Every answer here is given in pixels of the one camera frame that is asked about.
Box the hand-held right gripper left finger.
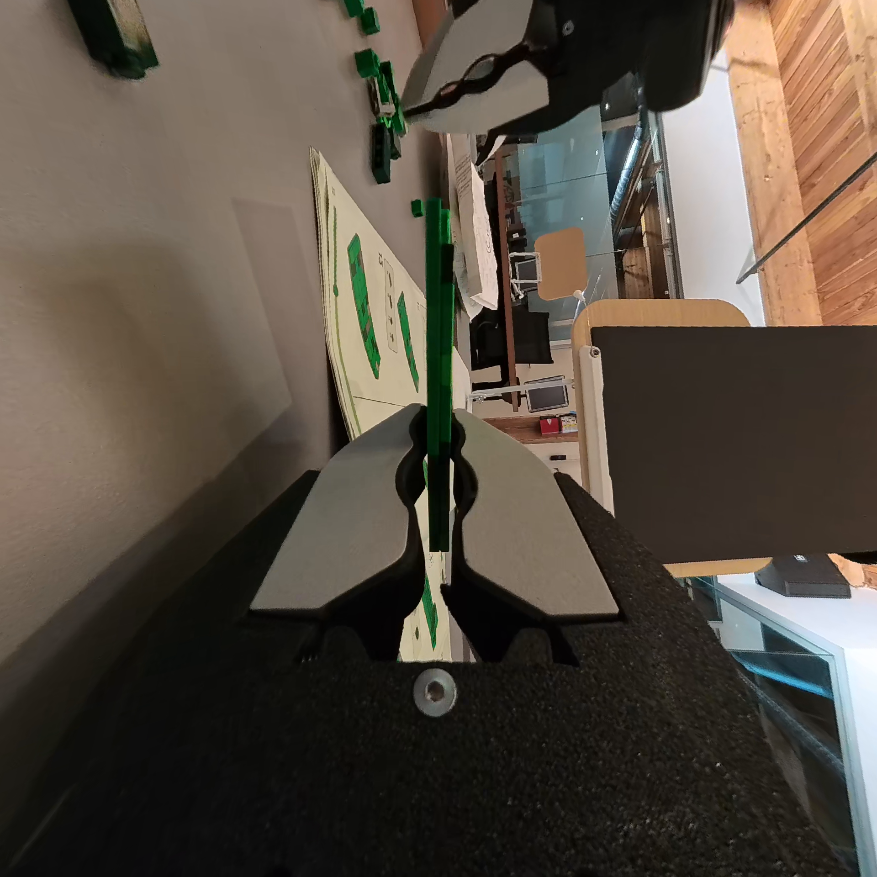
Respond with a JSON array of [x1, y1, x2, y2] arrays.
[[248, 403, 430, 663]]

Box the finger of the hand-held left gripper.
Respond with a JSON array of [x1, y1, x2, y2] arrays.
[[399, 0, 537, 115], [410, 50, 554, 136]]

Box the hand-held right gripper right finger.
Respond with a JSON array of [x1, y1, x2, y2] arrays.
[[440, 410, 622, 663]]

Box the pile of small bricks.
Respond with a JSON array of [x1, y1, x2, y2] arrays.
[[338, 0, 410, 186]]

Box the green brick plate assembly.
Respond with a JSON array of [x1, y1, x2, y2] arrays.
[[423, 197, 457, 553]]

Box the dark green brick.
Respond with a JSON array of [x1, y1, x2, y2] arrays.
[[66, 0, 160, 82]]

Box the black desk divider panel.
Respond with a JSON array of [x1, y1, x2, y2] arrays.
[[571, 298, 877, 578]]

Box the grey desk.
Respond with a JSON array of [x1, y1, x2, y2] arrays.
[[0, 0, 453, 686]]

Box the white paper sheets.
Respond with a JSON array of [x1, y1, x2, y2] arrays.
[[448, 133, 502, 320]]

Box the small grey monitor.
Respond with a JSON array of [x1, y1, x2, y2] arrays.
[[525, 380, 571, 415]]

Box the light wooden divider panel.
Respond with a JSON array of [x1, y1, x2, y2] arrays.
[[534, 227, 589, 303]]

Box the open instruction booklet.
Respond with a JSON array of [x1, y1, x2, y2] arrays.
[[307, 145, 475, 663]]

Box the dark wooden table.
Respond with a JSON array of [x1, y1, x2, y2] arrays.
[[498, 151, 523, 413]]

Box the black chair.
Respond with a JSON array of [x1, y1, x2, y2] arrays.
[[510, 308, 555, 365]]

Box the black speaker box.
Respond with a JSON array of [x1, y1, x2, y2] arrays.
[[754, 553, 855, 600]]

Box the silver ventilation duct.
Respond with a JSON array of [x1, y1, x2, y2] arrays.
[[610, 123, 653, 230]]

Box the white divider bracket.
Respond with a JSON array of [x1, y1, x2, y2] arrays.
[[467, 382, 581, 407]]

